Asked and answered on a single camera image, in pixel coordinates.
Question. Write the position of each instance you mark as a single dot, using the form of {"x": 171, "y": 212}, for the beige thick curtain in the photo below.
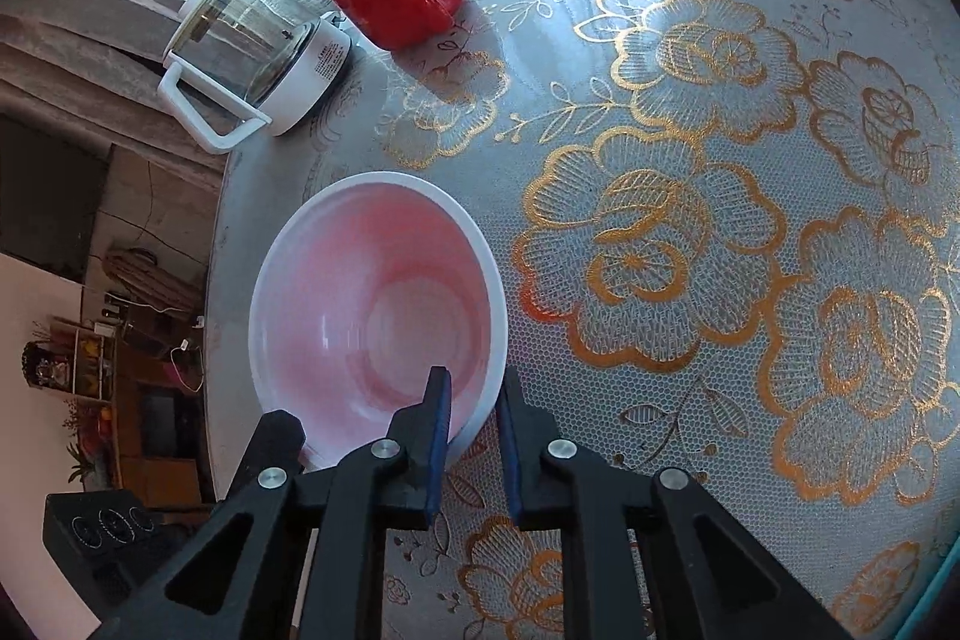
{"x": 90, "y": 63}

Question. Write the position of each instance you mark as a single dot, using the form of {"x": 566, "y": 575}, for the gold floral lace tablecloth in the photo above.
{"x": 675, "y": 85}

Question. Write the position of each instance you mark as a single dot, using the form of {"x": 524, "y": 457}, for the teal plate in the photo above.
{"x": 930, "y": 617}

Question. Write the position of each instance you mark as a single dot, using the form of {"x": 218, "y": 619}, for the glass kettle with white base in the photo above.
{"x": 247, "y": 33}

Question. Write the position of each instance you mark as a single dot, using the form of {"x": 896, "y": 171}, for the red bowl with white inside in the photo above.
{"x": 375, "y": 280}

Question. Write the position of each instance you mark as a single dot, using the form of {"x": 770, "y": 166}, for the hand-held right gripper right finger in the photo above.
{"x": 510, "y": 452}

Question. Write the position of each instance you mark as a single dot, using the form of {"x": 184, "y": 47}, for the wooden cabinet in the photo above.
{"x": 157, "y": 430}

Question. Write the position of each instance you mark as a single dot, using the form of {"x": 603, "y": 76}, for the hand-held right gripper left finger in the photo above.
{"x": 439, "y": 445}

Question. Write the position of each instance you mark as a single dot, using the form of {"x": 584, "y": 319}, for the potted plant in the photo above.
{"x": 90, "y": 445}

